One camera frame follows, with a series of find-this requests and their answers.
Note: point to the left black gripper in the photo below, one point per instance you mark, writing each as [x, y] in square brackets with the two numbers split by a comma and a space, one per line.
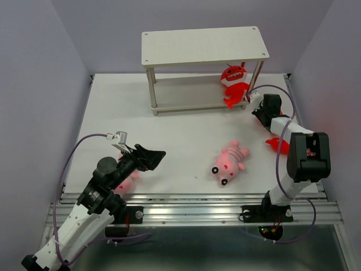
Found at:
[146, 159]

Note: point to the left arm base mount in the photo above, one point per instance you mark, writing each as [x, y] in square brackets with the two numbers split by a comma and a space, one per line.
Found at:
[124, 218]

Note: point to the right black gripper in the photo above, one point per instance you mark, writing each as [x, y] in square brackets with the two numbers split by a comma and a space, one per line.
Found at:
[257, 113]

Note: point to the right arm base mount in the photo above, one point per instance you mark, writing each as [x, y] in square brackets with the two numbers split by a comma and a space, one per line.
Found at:
[268, 216]

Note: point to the white two-tier shelf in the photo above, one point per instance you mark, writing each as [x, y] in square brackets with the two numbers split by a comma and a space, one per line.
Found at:
[169, 48]

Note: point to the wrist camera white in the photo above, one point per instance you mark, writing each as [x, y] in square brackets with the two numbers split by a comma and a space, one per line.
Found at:
[118, 140]
[255, 99]

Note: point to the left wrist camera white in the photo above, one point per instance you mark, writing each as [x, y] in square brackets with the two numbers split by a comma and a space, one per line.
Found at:
[118, 140]

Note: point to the pink striped plush left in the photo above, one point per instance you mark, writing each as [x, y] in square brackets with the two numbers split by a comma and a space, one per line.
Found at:
[127, 185]

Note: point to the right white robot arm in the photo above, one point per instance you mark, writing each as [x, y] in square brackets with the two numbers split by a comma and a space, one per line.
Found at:
[308, 161]

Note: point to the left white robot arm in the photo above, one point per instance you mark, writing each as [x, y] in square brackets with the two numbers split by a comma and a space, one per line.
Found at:
[96, 208]

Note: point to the pink striped plush centre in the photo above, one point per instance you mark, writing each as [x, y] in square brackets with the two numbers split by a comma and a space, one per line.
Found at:
[229, 163]

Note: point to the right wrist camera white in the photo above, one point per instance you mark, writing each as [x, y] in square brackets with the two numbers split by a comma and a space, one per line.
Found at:
[255, 99]

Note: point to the red shark plush white belly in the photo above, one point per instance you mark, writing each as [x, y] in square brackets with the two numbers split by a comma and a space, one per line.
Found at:
[234, 82]

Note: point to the pink striped plush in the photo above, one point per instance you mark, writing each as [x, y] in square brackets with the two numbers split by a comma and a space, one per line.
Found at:
[127, 185]
[229, 163]

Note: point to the aluminium rail frame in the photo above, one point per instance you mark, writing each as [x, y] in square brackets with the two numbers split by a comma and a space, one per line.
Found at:
[181, 192]

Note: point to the red plush purple horn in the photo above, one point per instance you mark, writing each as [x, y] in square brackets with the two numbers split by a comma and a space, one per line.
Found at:
[274, 143]

